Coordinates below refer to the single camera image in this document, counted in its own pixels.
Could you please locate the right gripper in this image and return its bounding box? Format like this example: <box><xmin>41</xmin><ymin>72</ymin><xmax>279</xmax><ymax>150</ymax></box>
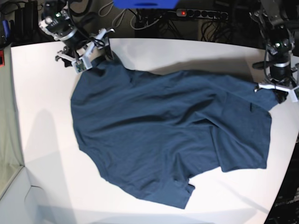
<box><xmin>55</xmin><ymin>28</ymin><xmax>115</xmax><ymax>68</ymax></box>

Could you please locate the blue handled tool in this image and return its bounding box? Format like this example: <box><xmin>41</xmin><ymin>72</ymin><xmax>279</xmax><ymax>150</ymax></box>
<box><xmin>2</xmin><ymin>20</ymin><xmax>10</xmax><ymax>39</ymax></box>

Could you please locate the blue plastic box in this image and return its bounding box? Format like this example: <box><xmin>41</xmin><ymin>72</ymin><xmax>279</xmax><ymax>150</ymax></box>
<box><xmin>113</xmin><ymin>0</ymin><xmax>179</xmax><ymax>9</ymax></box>

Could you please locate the white bin at left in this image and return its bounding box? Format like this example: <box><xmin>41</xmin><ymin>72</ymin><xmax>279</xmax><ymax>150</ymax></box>
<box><xmin>0</xmin><ymin>47</ymin><xmax>44</xmax><ymax>224</ymax></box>

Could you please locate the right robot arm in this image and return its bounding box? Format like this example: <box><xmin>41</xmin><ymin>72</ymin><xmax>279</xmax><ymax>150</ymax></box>
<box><xmin>38</xmin><ymin>0</ymin><xmax>115</xmax><ymax>73</ymax></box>

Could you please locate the red box at left edge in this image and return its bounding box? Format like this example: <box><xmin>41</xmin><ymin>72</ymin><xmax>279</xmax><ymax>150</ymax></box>
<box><xmin>0</xmin><ymin>50</ymin><xmax>5</xmax><ymax>67</ymax></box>

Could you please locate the black power strip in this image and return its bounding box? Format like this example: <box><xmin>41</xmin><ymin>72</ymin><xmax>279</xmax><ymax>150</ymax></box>
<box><xmin>176</xmin><ymin>9</ymin><xmax>229</xmax><ymax>21</ymax></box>

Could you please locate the dark blue t-shirt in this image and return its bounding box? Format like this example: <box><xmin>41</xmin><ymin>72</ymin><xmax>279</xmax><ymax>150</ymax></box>
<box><xmin>71</xmin><ymin>57</ymin><xmax>278</xmax><ymax>209</ymax></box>

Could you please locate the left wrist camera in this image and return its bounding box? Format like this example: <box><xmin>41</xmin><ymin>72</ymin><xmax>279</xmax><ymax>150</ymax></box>
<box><xmin>289</xmin><ymin>86</ymin><xmax>299</xmax><ymax>103</ymax></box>

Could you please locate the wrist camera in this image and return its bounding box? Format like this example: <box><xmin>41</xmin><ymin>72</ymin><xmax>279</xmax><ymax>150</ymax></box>
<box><xmin>71</xmin><ymin>56</ymin><xmax>93</xmax><ymax>74</ymax></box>
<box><xmin>289</xmin><ymin>86</ymin><xmax>299</xmax><ymax>103</ymax></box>

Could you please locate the white cable loop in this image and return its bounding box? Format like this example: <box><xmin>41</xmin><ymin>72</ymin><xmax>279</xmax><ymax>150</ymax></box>
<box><xmin>98</xmin><ymin>2</ymin><xmax>128</xmax><ymax>28</ymax></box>

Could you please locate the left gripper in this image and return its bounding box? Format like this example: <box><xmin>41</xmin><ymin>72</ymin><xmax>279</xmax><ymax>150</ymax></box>
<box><xmin>254</xmin><ymin>63</ymin><xmax>299</xmax><ymax>104</ymax></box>

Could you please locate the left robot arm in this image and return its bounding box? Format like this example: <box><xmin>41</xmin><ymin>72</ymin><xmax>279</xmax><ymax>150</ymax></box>
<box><xmin>250</xmin><ymin>0</ymin><xmax>299</xmax><ymax>103</ymax></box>

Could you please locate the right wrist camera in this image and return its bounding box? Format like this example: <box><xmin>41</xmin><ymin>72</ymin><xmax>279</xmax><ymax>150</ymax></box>
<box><xmin>71</xmin><ymin>56</ymin><xmax>93</xmax><ymax>74</ymax></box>

